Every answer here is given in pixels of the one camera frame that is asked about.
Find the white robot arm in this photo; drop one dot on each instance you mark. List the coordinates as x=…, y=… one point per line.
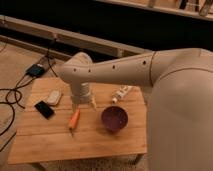
x=180, y=107

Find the white tube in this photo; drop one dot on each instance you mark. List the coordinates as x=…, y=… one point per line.
x=121, y=93

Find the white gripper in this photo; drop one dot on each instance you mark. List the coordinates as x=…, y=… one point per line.
x=80, y=94

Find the white computer mouse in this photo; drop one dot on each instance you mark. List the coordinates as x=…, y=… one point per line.
x=54, y=97

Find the black power adapter box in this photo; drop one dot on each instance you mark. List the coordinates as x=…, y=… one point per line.
x=35, y=71

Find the dark purple ceramic bowl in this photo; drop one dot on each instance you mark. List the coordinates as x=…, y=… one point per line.
x=114, y=118

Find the black smartphone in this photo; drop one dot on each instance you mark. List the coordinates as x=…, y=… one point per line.
x=44, y=109

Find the wooden table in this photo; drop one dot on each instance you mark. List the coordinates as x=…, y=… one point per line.
x=40, y=140

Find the orange carrot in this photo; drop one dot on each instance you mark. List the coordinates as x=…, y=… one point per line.
x=74, y=119

